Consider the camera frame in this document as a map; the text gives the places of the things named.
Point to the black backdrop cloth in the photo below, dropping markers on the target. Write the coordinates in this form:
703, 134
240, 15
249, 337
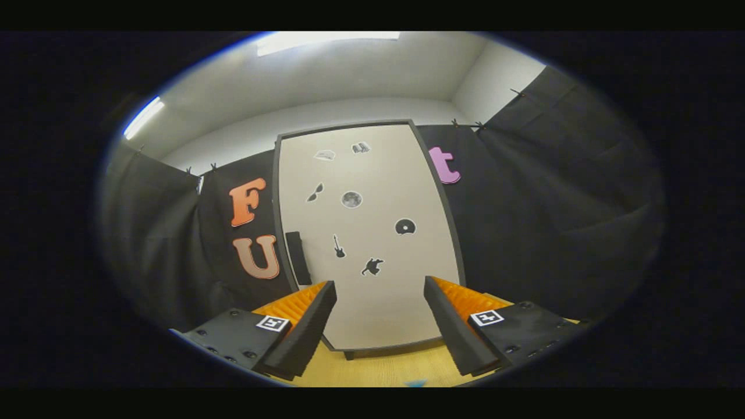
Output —
553, 203

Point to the narrow ceiling light strip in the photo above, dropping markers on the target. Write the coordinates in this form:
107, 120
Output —
143, 118

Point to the grey cabinet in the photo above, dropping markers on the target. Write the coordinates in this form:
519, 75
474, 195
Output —
349, 354

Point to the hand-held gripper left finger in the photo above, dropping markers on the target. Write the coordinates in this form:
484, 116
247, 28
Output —
308, 331

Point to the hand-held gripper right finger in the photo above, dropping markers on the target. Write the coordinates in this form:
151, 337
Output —
451, 326

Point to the white cabinet door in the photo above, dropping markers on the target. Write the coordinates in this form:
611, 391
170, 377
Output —
378, 291

